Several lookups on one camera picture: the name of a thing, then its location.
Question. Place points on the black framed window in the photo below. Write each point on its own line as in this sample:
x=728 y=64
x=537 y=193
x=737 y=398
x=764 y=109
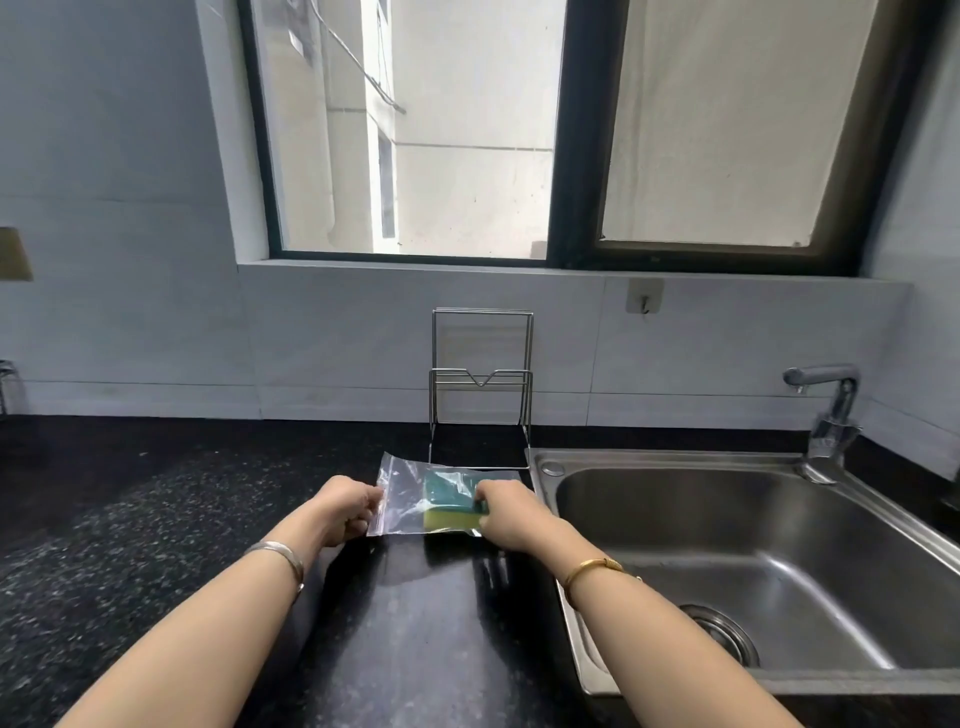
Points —
x=570 y=135

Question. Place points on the sink drain strainer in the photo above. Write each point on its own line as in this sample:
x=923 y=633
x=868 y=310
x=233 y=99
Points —
x=724 y=634

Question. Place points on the person's right forearm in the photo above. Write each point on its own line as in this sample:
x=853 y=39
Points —
x=660 y=645

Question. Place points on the person's right hand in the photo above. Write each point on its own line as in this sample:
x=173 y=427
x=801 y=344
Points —
x=517 y=517

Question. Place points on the person's right fingers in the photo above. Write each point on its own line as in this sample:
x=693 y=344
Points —
x=486 y=510

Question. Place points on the person's left fingers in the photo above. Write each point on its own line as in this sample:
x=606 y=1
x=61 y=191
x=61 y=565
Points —
x=369 y=510

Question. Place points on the stainless steel sink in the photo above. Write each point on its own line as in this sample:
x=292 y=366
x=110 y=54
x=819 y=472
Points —
x=750 y=562

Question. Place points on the yellowish wall fixture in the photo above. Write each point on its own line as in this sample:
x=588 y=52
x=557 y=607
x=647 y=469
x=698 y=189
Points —
x=13 y=253

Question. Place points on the wall hook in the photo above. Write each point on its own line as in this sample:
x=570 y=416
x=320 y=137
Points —
x=643 y=296

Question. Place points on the green yellow sponge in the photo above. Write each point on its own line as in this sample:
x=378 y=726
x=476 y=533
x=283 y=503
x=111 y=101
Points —
x=450 y=502

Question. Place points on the person's left forearm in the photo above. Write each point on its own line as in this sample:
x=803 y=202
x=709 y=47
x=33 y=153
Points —
x=202 y=637

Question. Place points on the chrome faucet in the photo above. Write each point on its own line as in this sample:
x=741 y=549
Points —
x=832 y=420

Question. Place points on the metal object at wall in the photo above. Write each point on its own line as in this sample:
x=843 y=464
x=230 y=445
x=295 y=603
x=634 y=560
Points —
x=6 y=386

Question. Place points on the clear plastic zip bag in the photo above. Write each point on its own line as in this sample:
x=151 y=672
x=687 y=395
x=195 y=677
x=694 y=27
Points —
x=409 y=499

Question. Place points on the person's left hand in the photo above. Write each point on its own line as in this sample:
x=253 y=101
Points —
x=343 y=510

